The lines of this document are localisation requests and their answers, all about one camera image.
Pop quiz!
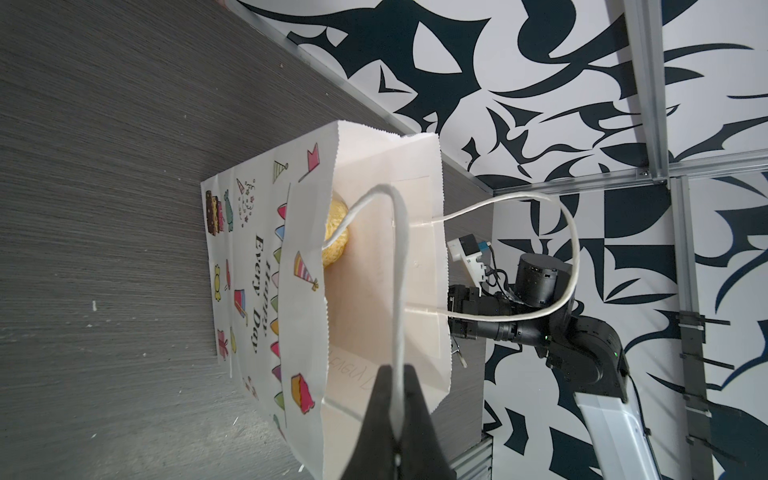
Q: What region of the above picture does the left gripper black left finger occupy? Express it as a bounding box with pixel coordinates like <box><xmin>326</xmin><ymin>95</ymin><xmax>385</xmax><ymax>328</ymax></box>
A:
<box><xmin>341</xmin><ymin>365</ymin><xmax>398</xmax><ymax>480</ymax></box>

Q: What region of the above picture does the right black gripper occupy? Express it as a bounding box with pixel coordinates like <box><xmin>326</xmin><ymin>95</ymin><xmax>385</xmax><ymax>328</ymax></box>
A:
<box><xmin>447</xmin><ymin>285</ymin><xmax>558</xmax><ymax>347</ymax></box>

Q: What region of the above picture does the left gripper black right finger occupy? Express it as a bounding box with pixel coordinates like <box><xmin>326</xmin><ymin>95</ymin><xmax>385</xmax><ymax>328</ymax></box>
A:
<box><xmin>398</xmin><ymin>364</ymin><xmax>454</xmax><ymax>480</ymax></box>

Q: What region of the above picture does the round knotted fake bread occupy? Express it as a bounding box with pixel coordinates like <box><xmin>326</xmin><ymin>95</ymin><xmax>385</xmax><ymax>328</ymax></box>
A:
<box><xmin>322</xmin><ymin>193</ymin><xmax>349</xmax><ymax>268</ymax></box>

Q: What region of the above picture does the white paper gift bag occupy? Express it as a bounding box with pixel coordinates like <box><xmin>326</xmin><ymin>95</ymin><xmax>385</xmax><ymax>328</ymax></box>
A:
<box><xmin>200</xmin><ymin>119</ymin><xmax>582</xmax><ymax>480</ymax></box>

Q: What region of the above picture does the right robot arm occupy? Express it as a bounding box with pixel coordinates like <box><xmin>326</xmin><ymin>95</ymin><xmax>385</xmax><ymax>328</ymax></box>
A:
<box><xmin>447</xmin><ymin>253</ymin><xmax>661</xmax><ymax>479</ymax></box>

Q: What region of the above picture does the black hook rack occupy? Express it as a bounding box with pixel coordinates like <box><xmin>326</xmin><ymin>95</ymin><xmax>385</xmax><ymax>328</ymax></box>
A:
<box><xmin>679</xmin><ymin>311</ymin><xmax>734</xmax><ymax>479</ymax></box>

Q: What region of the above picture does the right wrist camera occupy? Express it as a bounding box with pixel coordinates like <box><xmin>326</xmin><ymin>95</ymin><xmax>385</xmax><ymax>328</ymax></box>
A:
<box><xmin>447</xmin><ymin>234</ymin><xmax>489</xmax><ymax>289</ymax></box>

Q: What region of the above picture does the aluminium cage frame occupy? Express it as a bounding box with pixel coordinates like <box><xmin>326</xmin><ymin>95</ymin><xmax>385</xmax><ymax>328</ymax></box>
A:
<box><xmin>221</xmin><ymin>0</ymin><xmax>768</xmax><ymax>337</ymax></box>

